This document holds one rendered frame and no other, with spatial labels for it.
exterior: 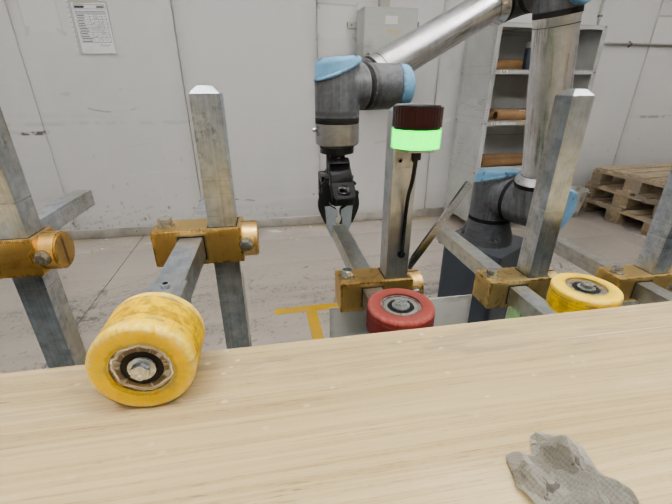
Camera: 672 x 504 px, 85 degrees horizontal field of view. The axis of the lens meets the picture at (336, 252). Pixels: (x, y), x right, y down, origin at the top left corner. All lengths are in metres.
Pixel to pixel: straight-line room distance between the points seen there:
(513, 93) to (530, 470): 3.63
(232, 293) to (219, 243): 0.08
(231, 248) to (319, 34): 2.78
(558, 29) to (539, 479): 1.07
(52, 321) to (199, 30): 2.73
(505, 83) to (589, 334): 3.38
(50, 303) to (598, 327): 0.68
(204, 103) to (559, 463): 0.47
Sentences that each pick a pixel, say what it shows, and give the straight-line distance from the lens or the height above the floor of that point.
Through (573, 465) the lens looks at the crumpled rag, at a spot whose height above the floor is 0.92.
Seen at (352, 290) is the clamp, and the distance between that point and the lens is 0.56.
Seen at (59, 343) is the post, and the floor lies 0.81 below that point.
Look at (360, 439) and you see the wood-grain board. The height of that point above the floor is 0.90.
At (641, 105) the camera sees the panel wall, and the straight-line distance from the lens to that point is 4.78.
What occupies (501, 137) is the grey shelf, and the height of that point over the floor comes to 0.72.
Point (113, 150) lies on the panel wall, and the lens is 3.36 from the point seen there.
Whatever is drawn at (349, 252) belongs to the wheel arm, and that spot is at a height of 0.86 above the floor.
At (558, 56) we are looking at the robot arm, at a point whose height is 1.21.
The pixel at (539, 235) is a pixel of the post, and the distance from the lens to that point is 0.67.
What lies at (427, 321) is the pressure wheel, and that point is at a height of 0.90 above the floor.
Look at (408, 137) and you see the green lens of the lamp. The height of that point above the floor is 1.09.
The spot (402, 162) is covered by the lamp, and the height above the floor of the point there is 1.05.
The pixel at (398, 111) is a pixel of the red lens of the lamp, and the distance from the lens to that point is 0.47.
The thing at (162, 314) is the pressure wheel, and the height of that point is 0.98.
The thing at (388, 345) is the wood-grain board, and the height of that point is 0.90.
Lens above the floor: 1.14
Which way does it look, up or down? 24 degrees down
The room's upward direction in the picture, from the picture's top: straight up
